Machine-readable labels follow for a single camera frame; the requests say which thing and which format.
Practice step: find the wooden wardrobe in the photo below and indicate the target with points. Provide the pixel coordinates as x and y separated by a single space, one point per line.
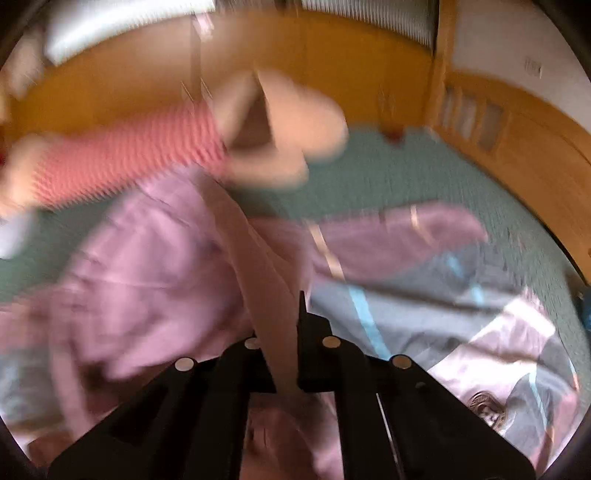
323 74

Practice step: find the blue-grey small pillow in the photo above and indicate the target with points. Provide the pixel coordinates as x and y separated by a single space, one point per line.
14 235

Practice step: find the beige plush toy striped shirt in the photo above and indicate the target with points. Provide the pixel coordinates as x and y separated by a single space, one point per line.
138 147

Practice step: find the blue plush toy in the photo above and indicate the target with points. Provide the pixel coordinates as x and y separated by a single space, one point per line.
585 307

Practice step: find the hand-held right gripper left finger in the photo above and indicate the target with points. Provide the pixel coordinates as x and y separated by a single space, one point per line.
217 392

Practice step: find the printed patchwork duvet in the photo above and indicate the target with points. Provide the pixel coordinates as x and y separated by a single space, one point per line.
415 304

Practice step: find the green bed sheet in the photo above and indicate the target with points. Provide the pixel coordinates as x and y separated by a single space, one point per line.
415 175

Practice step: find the small dark red box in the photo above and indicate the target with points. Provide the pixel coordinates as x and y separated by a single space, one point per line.
393 134

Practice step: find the pink jacket with black stripe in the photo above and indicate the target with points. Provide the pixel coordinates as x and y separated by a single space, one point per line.
161 277

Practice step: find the white wall socket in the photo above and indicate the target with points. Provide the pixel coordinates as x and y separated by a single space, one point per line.
533 67

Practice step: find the wooden bed headboard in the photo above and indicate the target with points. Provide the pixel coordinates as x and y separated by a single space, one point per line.
517 134

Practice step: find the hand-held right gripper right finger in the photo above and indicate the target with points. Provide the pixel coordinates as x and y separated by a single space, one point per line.
318 364

